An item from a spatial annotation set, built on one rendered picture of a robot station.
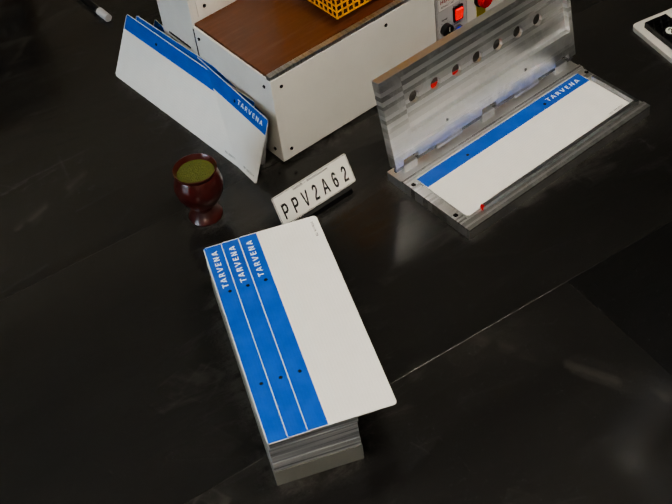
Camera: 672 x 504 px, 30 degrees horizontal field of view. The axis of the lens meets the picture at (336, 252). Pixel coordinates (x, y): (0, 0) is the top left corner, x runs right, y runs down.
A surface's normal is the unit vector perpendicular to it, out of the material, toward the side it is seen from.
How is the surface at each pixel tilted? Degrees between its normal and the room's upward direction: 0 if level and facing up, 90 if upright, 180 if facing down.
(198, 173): 0
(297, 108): 90
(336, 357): 0
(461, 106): 81
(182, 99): 63
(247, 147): 69
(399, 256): 0
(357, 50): 90
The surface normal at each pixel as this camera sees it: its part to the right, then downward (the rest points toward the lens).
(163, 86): -0.71, 0.16
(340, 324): -0.10, -0.69
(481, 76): 0.61, 0.40
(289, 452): 0.29, 0.67
